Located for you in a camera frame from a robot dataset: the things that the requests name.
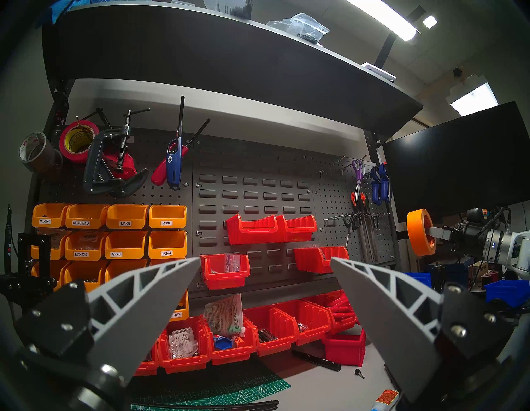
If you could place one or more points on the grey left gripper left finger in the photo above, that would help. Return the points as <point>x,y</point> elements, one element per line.
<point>136,310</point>

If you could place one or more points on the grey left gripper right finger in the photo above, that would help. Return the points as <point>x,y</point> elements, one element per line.
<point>389,331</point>

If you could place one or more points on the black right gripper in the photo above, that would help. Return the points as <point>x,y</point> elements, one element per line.
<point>470,240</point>

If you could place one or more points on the orange tape roll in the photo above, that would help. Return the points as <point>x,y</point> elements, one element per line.
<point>416,232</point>

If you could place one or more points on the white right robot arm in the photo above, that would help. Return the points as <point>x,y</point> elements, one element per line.
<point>511,252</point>

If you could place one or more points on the metal pegboard hook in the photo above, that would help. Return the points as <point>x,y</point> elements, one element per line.
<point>331,221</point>

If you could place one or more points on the red tape roll yellow core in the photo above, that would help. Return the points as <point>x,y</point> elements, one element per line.
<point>64,151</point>

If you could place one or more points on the dark blue storage crate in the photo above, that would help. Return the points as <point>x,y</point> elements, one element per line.
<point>451,271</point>

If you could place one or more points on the blue plastic bin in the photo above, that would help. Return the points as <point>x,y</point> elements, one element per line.
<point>507,292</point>
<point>420,278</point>

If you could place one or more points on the small red loose bin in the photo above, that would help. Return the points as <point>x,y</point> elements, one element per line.
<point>343,352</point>

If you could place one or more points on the red plastic parts bin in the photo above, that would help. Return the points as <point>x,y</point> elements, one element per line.
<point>308,261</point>
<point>232,355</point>
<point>225,279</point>
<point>252,234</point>
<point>184,363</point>
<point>300,232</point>
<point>341,315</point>
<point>312,331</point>
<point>277,344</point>
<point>147,366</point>

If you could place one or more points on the small black knob screw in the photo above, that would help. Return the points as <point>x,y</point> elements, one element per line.
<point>359,373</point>

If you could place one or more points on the cardboard box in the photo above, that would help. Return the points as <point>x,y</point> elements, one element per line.
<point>478,268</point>

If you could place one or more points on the black metal tool rack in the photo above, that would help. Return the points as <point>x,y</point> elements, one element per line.
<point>379,214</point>

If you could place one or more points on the white glue bottle orange label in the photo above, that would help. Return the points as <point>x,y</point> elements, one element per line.
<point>386,400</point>

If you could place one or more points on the black computer monitor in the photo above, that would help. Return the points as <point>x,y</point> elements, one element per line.
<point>455,165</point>

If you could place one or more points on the black marker pen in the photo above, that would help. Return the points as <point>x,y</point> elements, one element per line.
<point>316,360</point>

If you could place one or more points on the clear plastic bag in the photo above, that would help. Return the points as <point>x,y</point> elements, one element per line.
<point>225,317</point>

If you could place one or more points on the black tool stand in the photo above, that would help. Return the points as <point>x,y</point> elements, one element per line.
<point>35,281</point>

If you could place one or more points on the green cutting mat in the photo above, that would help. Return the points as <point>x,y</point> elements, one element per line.
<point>232,389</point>

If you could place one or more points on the red long-nose lighter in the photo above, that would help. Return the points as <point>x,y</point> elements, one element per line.
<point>159,176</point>

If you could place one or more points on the square ceiling light panel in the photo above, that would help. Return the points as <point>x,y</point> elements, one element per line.
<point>474,99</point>

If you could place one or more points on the red white plastic tool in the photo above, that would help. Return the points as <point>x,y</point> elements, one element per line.
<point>128,168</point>

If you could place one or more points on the black soldering iron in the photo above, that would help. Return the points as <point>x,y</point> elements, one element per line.
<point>8,240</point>

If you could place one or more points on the black metal spring clamp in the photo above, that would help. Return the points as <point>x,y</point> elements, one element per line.
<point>93,170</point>

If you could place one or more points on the blue long-nose lighter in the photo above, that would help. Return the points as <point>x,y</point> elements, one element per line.
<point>174,165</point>

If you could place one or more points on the small white box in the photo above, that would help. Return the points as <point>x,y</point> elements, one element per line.
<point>379,71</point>

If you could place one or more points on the long ceiling light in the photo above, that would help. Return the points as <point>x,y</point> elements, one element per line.
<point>385,18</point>

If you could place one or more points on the clear bag of screws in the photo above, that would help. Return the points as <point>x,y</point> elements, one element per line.
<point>302,27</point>

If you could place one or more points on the dark overhead workbench shelf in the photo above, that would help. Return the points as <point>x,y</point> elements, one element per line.
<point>227,58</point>

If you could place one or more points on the blue cloth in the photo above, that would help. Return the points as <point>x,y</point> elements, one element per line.
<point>58,8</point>

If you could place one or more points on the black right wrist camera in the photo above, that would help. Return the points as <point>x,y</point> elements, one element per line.
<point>476,214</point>

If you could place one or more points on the grey duct tape roll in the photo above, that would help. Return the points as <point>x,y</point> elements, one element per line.
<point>45,159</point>

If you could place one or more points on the dark grey pegboard wall panel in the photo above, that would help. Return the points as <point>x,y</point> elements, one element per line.
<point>256,165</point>

